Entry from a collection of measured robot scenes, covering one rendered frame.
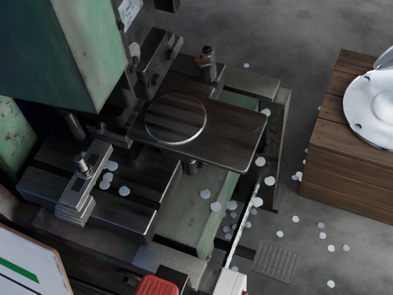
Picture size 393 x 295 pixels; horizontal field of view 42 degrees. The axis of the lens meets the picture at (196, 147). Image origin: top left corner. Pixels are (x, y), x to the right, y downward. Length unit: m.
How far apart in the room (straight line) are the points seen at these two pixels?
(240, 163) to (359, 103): 0.70
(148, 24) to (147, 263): 0.46
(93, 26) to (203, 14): 1.70
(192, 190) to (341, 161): 0.59
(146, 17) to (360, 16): 1.57
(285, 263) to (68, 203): 0.75
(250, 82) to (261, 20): 1.07
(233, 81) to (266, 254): 0.56
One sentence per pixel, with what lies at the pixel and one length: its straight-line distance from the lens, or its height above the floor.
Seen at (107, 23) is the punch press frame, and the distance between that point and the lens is 0.67.
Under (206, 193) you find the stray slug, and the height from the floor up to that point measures 0.65.
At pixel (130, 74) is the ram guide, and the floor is 1.03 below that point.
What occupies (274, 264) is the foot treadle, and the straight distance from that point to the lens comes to 1.54.
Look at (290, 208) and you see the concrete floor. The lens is 1.79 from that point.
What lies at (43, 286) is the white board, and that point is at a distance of 1.39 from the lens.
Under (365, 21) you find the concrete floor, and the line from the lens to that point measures 2.33.
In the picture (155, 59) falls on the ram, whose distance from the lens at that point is 0.88.
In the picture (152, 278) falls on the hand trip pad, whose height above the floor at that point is 0.76.
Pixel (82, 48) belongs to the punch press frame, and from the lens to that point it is 0.63.
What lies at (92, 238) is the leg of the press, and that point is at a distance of 1.11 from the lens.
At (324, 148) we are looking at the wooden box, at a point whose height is 0.34.
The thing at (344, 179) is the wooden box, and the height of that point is 0.20.
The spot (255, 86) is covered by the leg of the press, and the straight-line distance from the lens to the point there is 1.24.
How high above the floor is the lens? 1.62
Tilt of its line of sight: 59 degrees down
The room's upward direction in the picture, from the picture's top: 8 degrees counter-clockwise
